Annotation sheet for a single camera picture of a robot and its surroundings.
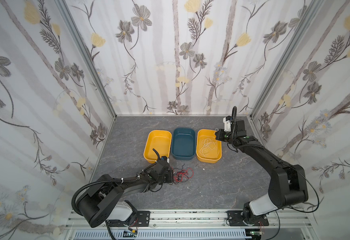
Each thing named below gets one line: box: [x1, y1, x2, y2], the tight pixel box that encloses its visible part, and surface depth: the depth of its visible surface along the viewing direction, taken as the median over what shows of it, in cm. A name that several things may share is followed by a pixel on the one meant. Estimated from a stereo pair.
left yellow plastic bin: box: [143, 129, 172, 164], surface depth 104 cm
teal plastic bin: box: [171, 128, 196, 161], surface depth 104 cm
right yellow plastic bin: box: [196, 129, 222, 164], surface depth 100 cm
